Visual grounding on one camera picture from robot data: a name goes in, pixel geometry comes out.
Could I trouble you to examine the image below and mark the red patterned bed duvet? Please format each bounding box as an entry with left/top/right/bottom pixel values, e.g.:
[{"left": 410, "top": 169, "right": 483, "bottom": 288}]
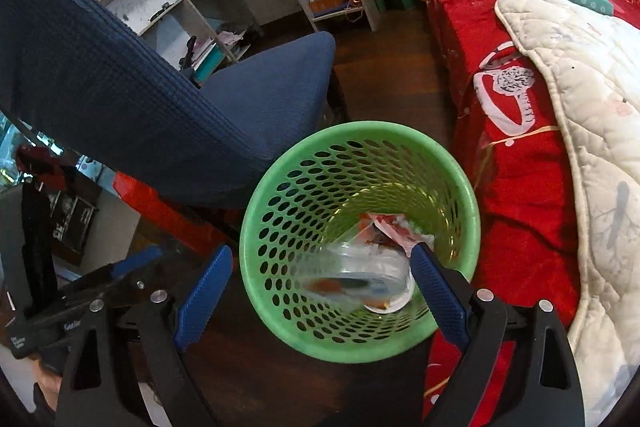
[{"left": 403, "top": 0, "right": 640, "bottom": 427}]

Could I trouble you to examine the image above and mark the white plastic cup lid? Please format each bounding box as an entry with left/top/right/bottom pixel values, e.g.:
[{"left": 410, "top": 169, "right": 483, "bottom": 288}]
[{"left": 364, "top": 279, "right": 416, "bottom": 314}]

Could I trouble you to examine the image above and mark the white quilted blanket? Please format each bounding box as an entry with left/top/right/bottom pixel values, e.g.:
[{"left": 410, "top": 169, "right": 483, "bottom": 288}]
[{"left": 495, "top": 0, "right": 639, "bottom": 426}]

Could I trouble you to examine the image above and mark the blue office chair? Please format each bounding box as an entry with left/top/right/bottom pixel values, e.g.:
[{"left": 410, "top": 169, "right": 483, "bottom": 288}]
[{"left": 1, "top": 0, "right": 335, "bottom": 208}]

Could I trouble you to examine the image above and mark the pink snack wrapper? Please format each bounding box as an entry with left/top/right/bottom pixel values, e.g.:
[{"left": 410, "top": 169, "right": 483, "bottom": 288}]
[{"left": 356, "top": 213, "right": 435, "bottom": 258}]

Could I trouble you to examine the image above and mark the clear plastic cup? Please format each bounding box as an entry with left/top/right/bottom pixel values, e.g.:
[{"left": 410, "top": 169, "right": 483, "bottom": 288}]
[{"left": 292, "top": 242, "right": 412, "bottom": 309}]

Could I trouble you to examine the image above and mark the green mesh trash basket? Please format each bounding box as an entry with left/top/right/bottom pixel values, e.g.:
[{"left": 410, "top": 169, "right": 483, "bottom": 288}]
[{"left": 240, "top": 121, "right": 480, "bottom": 363}]

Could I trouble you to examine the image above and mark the person left hand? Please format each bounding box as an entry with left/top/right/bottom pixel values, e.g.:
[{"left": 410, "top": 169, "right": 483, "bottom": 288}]
[{"left": 32, "top": 361, "right": 62, "bottom": 412}]

